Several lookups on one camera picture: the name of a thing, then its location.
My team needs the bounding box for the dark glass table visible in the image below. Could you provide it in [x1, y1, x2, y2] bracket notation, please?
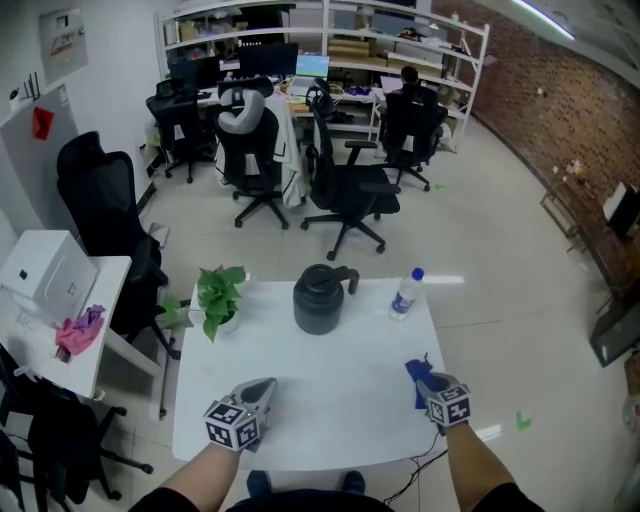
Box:
[588, 298, 640, 370]

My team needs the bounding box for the white shelving unit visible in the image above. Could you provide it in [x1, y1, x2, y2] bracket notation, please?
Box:
[156, 0, 492, 154]

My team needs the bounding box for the red paper ornament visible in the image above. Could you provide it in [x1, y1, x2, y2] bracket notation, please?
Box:
[31, 105, 56, 141]

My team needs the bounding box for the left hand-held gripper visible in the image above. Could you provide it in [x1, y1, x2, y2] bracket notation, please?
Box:
[202, 377, 279, 454]

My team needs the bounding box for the lit monitor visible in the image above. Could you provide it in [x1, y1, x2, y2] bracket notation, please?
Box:
[295, 53, 332, 81]

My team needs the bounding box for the black jug with handle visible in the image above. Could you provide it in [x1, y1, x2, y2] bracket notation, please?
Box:
[292, 263, 361, 336]

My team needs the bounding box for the black cable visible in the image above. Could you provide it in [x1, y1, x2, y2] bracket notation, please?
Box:
[381, 446, 449, 506]

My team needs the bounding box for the white garment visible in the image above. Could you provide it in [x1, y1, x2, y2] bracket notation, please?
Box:
[214, 98, 308, 208]

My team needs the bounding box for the person's black clothing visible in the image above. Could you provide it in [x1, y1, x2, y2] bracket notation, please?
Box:
[127, 481, 547, 512]

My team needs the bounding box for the ceiling light strip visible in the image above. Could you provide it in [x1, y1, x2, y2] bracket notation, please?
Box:
[514, 0, 577, 41]

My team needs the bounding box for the black monitor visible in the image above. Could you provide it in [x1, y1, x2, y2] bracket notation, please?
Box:
[236, 41, 300, 82]

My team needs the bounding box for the person's shoe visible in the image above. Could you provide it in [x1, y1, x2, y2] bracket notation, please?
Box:
[246, 469, 274, 499]
[342, 469, 367, 497]

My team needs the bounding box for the person's left forearm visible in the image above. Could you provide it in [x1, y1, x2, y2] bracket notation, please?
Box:
[154, 440, 247, 502]

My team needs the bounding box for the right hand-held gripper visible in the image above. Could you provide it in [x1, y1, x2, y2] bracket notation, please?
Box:
[415, 372, 473, 430]

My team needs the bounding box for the clear plastic holder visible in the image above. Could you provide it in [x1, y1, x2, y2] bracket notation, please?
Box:
[0, 282, 57, 332]

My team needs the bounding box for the black and white box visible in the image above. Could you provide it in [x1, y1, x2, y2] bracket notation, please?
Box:
[601, 181, 640, 240]

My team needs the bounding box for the grey cabinet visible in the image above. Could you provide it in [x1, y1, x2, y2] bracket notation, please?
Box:
[0, 83, 82, 237]

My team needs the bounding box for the potted green plant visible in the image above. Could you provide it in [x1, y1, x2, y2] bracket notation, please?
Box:
[155, 264, 250, 344]

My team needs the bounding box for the pink cloth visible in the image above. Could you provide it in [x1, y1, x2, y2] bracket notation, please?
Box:
[54, 304, 108, 358]

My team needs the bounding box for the wall poster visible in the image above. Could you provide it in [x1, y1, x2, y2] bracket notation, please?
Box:
[38, 6, 91, 87]

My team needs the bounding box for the person's right shoe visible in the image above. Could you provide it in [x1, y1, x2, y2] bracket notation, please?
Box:
[342, 469, 367, 497]

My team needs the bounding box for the metal frame table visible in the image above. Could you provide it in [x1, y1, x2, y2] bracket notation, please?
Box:
[538, 168, 602, 252]

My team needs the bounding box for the dark monitor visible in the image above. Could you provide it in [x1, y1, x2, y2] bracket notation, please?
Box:
[168, 55, 222, 90]

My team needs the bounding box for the white side table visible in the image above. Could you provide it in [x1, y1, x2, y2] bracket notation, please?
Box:
[0, 254, 167, 417]

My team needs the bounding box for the person's left shoe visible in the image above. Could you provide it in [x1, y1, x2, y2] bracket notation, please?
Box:
[246, 469, 274, 499]

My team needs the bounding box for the office chair with grey headrest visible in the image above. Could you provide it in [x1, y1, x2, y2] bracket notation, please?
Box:
[214, 78, 292, 231]

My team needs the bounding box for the person's right forearm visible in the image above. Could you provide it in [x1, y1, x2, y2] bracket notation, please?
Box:
[441, 421, 517, 497]

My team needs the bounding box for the black office chair with armrests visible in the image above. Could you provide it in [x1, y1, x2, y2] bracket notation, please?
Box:
[299, 83, 403, 262]

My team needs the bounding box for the clear water bottle blue cap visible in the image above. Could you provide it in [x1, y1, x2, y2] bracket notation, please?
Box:
[388, 267, 426, 323]

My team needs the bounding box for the white router with antennas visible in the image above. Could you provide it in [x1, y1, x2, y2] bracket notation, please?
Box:
[6, 71, 42, 110]

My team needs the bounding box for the white box appliance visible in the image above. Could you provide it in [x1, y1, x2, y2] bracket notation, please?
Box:
[0, 229, 99, 329]

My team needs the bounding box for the blue cloth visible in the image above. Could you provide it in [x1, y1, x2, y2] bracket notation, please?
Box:
[404, 352, 437, 411]

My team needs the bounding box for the tall black mesh office chair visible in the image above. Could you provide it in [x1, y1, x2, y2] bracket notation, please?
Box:
[56, 130, 182, 362]

